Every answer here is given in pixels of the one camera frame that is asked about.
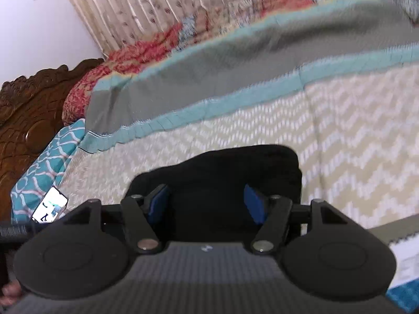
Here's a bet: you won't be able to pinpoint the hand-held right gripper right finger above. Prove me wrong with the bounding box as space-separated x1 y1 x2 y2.
243 184 348 256

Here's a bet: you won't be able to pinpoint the black pants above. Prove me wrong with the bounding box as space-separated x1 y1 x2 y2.
125 144 303 241

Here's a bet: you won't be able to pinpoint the red floral patchwork quilt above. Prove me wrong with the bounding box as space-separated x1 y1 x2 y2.
62 0 316 127

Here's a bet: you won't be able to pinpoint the smartphone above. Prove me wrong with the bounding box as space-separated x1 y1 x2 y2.
31 186 69 224

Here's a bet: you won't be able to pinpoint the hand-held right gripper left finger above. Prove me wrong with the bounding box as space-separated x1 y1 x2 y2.
63 184 171 255

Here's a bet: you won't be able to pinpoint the beige leaf print curtain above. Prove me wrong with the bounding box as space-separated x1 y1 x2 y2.
56 0 328 62

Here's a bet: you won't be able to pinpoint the person's left hand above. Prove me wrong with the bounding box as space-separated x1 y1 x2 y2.
0 279 25 305

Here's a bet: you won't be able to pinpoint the carved wooden headboard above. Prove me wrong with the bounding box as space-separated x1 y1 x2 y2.
0 58 105 283

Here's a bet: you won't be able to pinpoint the patterned bed sheet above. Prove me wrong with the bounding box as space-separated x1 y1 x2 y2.
58 0 419 314

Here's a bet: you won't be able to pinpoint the teal wavy patterned pillow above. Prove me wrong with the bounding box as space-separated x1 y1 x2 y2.
10 118 87 223

